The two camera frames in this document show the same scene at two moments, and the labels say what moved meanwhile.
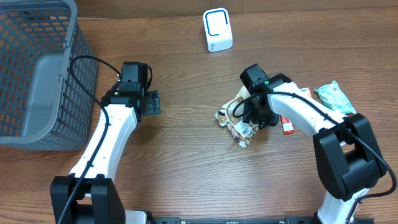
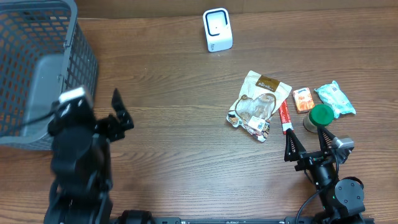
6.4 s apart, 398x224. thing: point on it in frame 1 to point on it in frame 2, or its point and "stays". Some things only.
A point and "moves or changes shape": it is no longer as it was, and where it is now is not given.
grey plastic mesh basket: x=48 y=76 stays
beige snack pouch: x=231 y=114 moves or changes shape
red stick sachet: x=287 y=126 stays
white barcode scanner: x=218 y=30 stays
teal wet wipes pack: x=331 y=94 stays
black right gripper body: x=260 y=112 to x=311 y=160
